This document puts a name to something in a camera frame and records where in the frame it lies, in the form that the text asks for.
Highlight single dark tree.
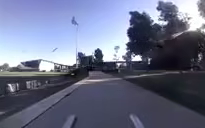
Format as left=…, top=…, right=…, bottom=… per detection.
left=93, top=47, right=104, bottom=65

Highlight floodlight mast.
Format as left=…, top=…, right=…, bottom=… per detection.
left=71, top=16, right=80, bottom=69

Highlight grey asphalt path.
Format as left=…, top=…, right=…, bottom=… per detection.
left=23, top=70, right=205, bottom=128

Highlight group of dark trees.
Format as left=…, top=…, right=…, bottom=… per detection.
left=124, top=0, right=205, bottom=68

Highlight white building with dark roof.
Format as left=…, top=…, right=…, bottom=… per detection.
left=16, top=58, right=71, bottom=73

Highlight robot's own part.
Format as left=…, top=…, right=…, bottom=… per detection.
left=129, top=113, right=146, bottom=128
left=61, top=114, right=77, bottom=128

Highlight pale concrete kerb strip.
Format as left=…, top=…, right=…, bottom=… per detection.
left=0, top=77, right=91, bottom=128

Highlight grass verge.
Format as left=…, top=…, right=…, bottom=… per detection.
left=123, top=69, right=205, bottom=118

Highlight large dark building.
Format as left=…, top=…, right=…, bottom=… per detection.
left=149, top=29, right=205, bottom=72

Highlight green grass field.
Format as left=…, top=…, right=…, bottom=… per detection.
left=0, top=70, right=71, bottom=78

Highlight dark road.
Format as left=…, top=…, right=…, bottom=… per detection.
left=0, top=74, right=88, bottom=126

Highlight distant trees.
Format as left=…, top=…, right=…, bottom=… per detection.
left=0, top=62, right=11, bottom=72

